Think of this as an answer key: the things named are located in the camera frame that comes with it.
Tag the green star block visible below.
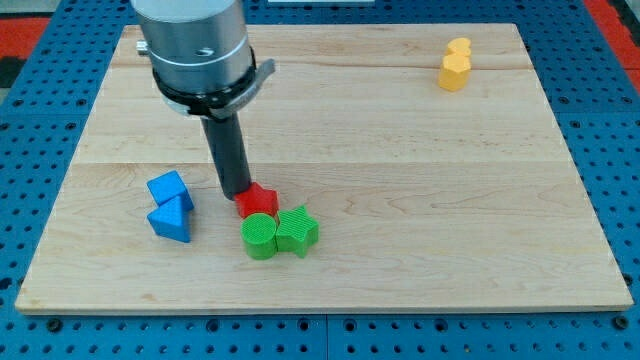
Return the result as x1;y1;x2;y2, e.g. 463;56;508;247
275;205;319;258

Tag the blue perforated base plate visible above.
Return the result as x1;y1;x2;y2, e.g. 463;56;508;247
1;0;639;359

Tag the yellow hexagon block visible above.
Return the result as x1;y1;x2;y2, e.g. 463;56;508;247
438;54;471;91

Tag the yellow heart block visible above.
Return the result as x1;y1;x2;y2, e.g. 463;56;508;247
445;37;472;58

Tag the red star block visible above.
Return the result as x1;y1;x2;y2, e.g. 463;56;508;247
234;182;279;218

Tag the green cylinder block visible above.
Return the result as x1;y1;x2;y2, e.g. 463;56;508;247
240;213;277;260

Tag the blue cube block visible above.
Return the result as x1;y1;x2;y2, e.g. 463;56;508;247
146;170;194;211

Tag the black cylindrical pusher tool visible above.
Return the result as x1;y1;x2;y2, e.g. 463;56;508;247
201;114;252;201

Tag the wooden board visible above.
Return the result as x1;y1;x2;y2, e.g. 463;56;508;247
15;23;633;315

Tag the blue triangle block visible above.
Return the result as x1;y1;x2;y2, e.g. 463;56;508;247
147;196;191;243

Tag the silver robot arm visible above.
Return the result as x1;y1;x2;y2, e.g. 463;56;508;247
131;0;275;119

